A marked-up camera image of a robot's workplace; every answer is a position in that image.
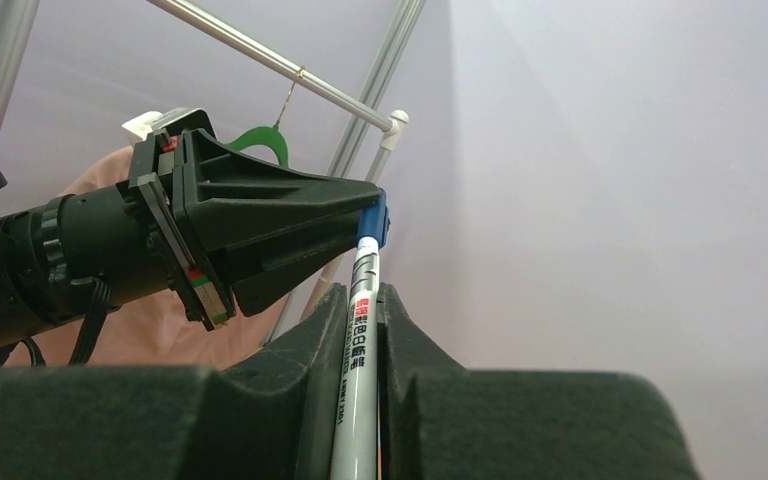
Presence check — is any pink hanging garment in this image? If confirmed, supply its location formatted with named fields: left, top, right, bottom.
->
left=32, top=146, right=288, bottom=370

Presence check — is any white whiteboard marker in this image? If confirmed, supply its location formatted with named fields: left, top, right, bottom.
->
left=329, top=236, right=380, bottom=479

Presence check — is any silver clothes rack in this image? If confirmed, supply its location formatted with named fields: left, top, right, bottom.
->
left=0, top=0, right=428, bottom=346

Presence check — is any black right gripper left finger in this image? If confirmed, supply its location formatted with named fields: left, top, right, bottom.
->
left=0, top=284, right=347, bottom=479

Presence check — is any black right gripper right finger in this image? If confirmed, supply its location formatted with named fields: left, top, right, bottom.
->
left=379, top=284, right=700, bottom=479

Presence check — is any green clothes hanger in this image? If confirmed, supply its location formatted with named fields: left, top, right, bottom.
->
left=224, top=66, right=306, bottom=168

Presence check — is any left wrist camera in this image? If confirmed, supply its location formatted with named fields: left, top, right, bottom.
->
left=121, top=107, right=193, bottom=145

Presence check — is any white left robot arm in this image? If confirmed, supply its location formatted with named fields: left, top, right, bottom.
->
left=0, top=108, right=384, bottom=365

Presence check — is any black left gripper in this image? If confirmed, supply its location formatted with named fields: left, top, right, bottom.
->
left=127, top=109, right=381, bottom=331

